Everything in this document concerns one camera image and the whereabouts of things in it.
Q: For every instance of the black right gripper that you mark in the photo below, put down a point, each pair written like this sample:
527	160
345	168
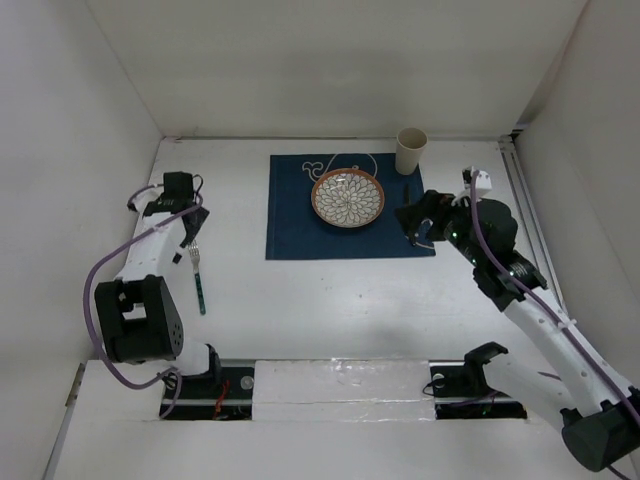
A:
433	204

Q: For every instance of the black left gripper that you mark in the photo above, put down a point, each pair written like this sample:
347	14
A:
203	214

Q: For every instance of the silver fork teal handle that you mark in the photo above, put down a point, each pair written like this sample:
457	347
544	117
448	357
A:
195	257

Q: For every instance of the beige paper cup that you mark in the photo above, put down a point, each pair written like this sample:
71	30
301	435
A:
410	145

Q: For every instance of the floral plate with orange rim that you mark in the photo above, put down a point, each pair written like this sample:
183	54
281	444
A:
347	198

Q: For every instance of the dark blue cloth napkin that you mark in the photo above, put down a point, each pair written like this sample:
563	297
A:
296	232

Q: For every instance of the black table knife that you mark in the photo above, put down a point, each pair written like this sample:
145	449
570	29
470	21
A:
410	230

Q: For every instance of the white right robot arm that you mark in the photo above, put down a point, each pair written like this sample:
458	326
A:
594	408

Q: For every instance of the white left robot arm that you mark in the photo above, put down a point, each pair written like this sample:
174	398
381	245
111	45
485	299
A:
133	318

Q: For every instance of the white foam block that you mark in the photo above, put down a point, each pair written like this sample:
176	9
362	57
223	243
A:
340	390

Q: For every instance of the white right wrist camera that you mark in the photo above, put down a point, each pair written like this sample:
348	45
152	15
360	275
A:
477	180

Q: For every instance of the aluminium rail right side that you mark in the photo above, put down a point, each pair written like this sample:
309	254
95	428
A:
530	224

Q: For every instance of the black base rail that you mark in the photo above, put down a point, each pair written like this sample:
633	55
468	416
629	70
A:
231	400

